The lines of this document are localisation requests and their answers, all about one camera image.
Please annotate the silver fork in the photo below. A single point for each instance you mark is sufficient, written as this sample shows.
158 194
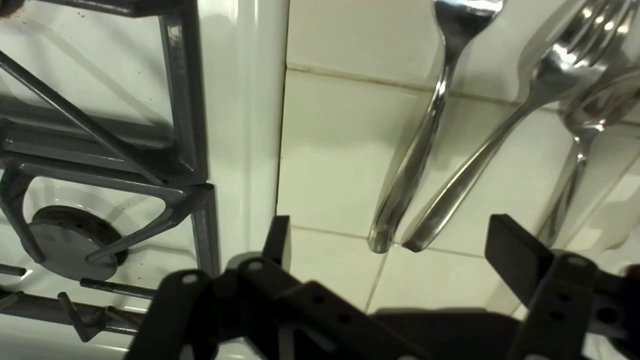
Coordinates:
492 140

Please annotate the silver spoon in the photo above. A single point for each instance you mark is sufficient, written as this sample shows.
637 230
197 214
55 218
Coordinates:
426 132
576 152

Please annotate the black gas burner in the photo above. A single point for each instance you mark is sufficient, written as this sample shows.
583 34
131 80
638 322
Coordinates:
72 242

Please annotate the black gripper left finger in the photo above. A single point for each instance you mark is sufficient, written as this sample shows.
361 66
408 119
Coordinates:
221 300

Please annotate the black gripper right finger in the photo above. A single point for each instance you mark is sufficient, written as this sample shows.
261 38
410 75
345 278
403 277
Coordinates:
573 306

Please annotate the black stove grate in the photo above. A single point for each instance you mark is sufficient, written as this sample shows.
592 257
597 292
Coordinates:
181 80

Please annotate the white gas stove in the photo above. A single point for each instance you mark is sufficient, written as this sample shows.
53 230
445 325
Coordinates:
246 100

